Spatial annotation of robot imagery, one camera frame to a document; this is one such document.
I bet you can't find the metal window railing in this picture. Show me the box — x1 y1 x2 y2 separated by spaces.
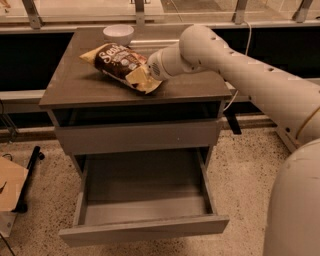
0 0 320 31

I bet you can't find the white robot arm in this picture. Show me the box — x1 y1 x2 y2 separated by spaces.
147 25 320 256

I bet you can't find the white bowl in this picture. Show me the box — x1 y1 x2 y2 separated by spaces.
103 24 134 46

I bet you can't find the closed grey top drawer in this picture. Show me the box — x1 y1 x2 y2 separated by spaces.
55 119 221 155

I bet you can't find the brown chip bag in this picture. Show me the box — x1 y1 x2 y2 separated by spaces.
80 43 161 94

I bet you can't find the grey drawer cabinet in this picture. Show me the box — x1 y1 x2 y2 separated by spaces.
40 28 230 173

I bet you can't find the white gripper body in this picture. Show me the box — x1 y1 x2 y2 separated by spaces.
147 44 197 81

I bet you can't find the white cable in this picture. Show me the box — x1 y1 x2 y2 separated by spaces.
222 20 253 113

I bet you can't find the open grey middle drawer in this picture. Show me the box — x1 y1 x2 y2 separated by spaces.
59 148 229 247

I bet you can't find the black stand left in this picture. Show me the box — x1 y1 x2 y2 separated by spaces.
13 146 45 213

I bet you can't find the cardboard piece left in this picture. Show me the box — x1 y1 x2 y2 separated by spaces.
0 157 28 212

